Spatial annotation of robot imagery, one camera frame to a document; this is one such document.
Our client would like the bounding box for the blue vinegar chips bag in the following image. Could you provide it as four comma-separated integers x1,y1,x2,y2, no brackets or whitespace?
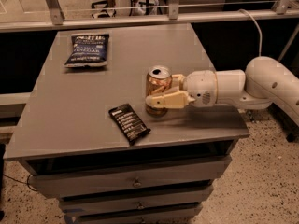
64,34,109,68

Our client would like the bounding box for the black floor cable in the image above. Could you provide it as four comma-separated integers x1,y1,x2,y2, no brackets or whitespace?
2,173,38,193

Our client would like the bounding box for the middle grey drawer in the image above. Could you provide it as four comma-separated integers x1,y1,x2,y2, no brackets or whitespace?
59,184,213,217

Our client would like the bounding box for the grey drawer cabinet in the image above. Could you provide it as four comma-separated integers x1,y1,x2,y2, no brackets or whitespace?
5,24,249,224

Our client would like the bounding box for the white cable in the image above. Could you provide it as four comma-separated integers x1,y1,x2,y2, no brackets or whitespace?
238,8,263,58

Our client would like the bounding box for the metal railing frame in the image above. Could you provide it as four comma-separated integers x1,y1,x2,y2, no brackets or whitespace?
0,0,299,32

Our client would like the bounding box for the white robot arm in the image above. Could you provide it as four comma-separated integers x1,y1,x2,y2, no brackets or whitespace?
146,56,299,125

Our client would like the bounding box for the orange soda can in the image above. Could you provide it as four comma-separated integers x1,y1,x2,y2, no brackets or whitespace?
146,65,172,117

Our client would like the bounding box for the black rxbar chocolate bar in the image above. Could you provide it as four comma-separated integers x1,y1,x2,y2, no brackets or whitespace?
108,104,150,146

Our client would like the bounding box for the top grey drawer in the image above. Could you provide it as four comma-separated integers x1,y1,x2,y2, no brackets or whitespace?
30,155,232,198

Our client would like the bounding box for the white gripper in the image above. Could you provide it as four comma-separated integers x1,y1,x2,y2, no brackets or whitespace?
146,70,217,109

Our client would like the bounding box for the bottom grey drawer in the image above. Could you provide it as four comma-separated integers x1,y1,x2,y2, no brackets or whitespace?
64,203,202,224

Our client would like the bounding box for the black office chair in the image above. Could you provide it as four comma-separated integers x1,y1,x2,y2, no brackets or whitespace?
91,0,116,19

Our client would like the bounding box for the grey drawer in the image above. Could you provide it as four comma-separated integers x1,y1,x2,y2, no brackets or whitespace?
59,184,213,217
30,155,232,198
64,203,202,224

